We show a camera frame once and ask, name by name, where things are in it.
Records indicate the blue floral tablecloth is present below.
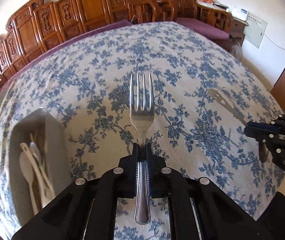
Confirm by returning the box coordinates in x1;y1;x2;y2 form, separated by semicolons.
0;21;285;240

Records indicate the wooden armchair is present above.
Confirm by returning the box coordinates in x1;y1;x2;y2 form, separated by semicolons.
127;0;176;25

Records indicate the white electronic device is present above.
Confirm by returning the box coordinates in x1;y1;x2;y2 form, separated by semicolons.
231;8;249;22

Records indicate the wooden side table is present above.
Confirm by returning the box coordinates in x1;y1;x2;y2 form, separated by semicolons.
228;17;248;45

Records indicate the white cable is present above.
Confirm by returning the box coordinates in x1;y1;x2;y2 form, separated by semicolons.
263;33;285;52

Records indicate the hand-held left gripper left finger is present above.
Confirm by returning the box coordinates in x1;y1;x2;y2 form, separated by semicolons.
11;142;141;240

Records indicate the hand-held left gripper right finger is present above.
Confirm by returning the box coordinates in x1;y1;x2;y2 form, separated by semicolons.
144;143;268;240

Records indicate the metal spoon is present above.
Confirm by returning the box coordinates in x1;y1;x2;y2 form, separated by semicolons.
30;142;43;163

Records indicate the grey furry object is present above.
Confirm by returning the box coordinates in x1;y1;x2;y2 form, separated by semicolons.
229;38;243;61

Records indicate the person's right forearm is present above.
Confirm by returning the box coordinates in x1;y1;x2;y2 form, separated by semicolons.
256;192;285;240

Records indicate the white plastic fork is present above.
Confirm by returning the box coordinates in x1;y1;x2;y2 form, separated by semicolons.
32;154;56;198

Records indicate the white plastic spoon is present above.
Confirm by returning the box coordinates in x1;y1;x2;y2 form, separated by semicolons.
19;153;39;215

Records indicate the metal fork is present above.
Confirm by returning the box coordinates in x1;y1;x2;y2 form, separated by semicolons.
129;72;156;225

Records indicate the grey wall panel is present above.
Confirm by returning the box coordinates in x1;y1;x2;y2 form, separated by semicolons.
243;17;268;49

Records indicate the purple sofa cushion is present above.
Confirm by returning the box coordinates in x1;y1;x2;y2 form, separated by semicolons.
176;17;229;41

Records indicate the white spoon with holed handle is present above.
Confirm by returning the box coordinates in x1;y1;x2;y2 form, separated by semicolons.
19;142;45;180

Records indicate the metal tray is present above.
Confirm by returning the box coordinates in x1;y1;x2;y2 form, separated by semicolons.
9;107;73;221

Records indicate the black and white flat box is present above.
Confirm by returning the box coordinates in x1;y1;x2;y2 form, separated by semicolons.
212;3;229;12

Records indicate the metal utensil with cutout handle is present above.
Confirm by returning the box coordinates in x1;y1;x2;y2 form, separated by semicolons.
207;88;248;125

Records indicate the carved wooden bench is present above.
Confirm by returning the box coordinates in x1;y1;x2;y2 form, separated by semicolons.
0;0;133;88

